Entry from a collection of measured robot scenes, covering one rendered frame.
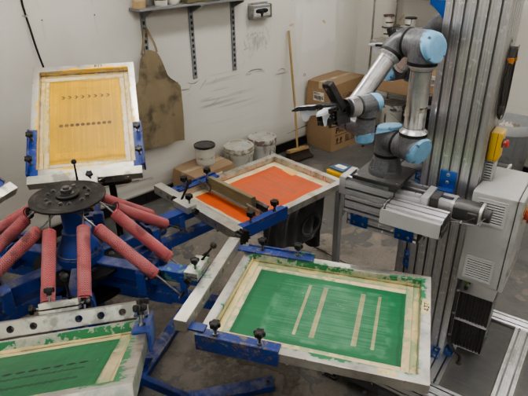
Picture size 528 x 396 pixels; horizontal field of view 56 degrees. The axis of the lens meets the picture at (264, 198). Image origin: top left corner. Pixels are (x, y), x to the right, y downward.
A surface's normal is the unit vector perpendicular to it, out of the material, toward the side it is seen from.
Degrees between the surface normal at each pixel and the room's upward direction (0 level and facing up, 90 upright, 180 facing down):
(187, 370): 0
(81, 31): 90
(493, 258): 90
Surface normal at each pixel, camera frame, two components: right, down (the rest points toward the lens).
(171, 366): -0.01, -0.89
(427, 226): -0.58, 0.38
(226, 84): 0.68, 0.32
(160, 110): 0.24, 0.43
